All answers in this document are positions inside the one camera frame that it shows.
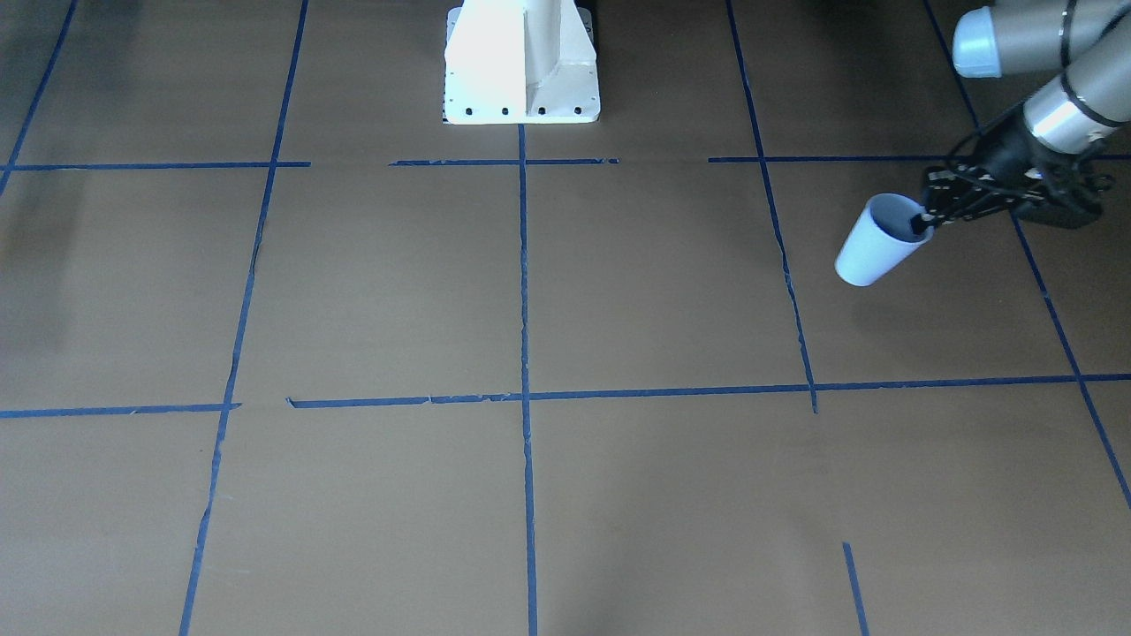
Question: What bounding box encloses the blue ribbed cup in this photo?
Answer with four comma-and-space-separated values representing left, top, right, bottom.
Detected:
834, 194, 934, 286

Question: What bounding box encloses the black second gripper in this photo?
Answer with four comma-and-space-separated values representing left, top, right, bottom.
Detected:
909, 119, 1113, 238

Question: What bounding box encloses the white column with base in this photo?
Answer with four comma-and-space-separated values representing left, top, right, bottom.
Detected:
442, 1, 602, 124

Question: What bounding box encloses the silver blue second robot arm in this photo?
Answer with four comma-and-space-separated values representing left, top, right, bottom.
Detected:
909, 1, 1130, 235

